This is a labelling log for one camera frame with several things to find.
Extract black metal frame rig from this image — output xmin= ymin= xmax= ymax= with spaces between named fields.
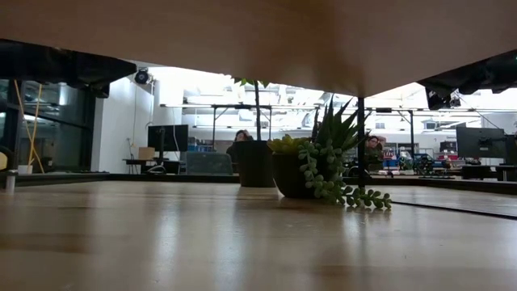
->
xmin=159 ymin=103 xmax=322 ymax=142

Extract black aluminium table frame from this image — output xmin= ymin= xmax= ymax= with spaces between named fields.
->
xmin=15 ymin=171 xmax=517 ymax=196

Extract blue office chair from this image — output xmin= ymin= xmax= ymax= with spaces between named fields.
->
xmin=185 ymin=150 xmax=234 ymax=176

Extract cardboard box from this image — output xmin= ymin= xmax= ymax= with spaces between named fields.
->
xmin=137 ymin=145 xmax=156 ymax=161

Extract person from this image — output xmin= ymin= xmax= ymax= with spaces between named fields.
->
xmin=364 ymin=134 xmax=388 ymax=165
xmin=225 ymin=129 xmax=256 ymax=163

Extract black round wall camera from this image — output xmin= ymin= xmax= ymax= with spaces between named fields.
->
xmin=133 ymin=67 xmax=152 ymax=86

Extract succulents in black pot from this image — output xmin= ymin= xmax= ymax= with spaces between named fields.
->
xmin=267 ymin=95 xmax=393 ymax=210

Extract leafy tree in black pot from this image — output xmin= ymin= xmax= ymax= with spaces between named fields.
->
xmin=233 ymin=77 xmax=276 ymax=188

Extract silver metal post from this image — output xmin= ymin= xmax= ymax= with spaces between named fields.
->
xmin=3 ymin=169 xmax=19 ymax=193

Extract black computer monitor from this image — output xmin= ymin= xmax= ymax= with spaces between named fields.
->
xmin=147 ymin=124 xmax=190 ymax=155
xmin=456 ymin=126 xmax=507 ymax=160

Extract black background desk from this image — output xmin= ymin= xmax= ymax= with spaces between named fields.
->
xmin=460 ymin=163 xmax=517 ymax=182

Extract yellow cable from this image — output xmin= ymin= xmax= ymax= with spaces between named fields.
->
xmin=13 ymin=78 xmax=46 ymax=175

